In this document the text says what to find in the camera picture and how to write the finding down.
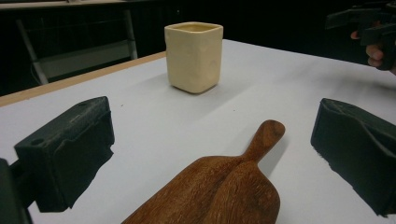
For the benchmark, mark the cream square cup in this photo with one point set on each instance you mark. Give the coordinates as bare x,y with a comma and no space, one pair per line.
194,59

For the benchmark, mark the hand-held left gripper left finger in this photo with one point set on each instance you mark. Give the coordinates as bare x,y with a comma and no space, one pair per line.
65,149

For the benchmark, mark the wooden paddle board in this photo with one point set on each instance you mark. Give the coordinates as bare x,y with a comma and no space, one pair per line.
218,189

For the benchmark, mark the grey metal stand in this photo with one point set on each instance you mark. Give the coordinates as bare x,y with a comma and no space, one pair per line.
77,59

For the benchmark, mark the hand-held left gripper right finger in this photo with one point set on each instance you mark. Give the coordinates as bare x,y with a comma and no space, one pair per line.
358,149

